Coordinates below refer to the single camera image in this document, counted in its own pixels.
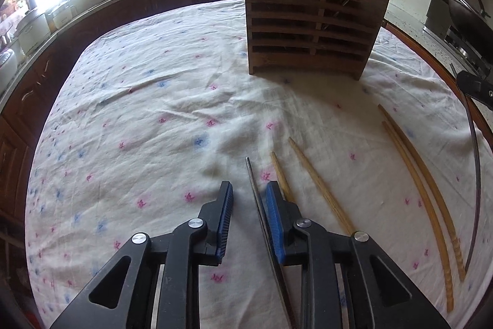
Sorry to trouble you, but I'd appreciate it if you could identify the tropical fruit wall poster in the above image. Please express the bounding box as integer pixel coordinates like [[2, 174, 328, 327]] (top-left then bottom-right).
[[0, 0, 24, 25]]

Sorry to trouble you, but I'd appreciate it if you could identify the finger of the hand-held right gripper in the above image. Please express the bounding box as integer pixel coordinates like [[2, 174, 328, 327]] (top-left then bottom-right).
[[456, 70, 493, 103]]

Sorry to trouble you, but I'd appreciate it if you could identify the metal chopstick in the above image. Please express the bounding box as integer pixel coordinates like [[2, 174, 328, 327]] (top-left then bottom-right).
[[246, 157, 298, 329]]

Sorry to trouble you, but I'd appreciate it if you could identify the black wok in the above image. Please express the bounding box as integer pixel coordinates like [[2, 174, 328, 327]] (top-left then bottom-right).
[[407, 0, 493, 32]]

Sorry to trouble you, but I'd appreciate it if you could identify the large white rice cooker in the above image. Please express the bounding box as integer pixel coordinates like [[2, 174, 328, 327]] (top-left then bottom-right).
[[14, 8, 51, 57]]

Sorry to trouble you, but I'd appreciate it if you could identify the small white cooker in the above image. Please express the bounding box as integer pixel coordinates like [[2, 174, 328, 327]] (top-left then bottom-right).
[[47, 2, 76, 31]]

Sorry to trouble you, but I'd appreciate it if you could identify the slatted wooden utensil holder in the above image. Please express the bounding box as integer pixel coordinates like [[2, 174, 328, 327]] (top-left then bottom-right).
[[243, 0, 394, 81]]

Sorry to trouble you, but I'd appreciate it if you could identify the dark slim chopstick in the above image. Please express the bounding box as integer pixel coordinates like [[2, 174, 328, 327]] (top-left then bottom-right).
[[450, 63, 483, 276]]

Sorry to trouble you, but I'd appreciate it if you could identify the gas stove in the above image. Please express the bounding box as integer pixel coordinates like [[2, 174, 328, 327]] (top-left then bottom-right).
[[423, 24, 493, 72]]

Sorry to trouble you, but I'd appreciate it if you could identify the wooden dining table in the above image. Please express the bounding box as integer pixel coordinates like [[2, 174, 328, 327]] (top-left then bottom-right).
[[383, 23, 493, 164]]

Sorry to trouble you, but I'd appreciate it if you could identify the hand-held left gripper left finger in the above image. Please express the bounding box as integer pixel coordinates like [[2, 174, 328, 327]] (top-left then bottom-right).
[[50, 181, 234, 329]]

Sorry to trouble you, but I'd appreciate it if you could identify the light wooden chopstick pair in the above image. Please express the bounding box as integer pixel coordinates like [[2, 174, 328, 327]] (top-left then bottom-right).
[[378, 104, 467, 282]]

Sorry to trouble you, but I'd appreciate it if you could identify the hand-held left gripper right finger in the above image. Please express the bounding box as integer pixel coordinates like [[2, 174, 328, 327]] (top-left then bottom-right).
[[266, 181, 451, 329]]

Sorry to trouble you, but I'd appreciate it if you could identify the white floral tablecloth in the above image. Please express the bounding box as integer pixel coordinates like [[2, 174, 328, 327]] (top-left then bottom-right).
[[24, 0, 493, 329]]

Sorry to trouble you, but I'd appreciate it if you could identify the white and red rice cooker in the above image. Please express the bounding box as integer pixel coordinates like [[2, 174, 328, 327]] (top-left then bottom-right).
[[0, 49, 19, 93]]

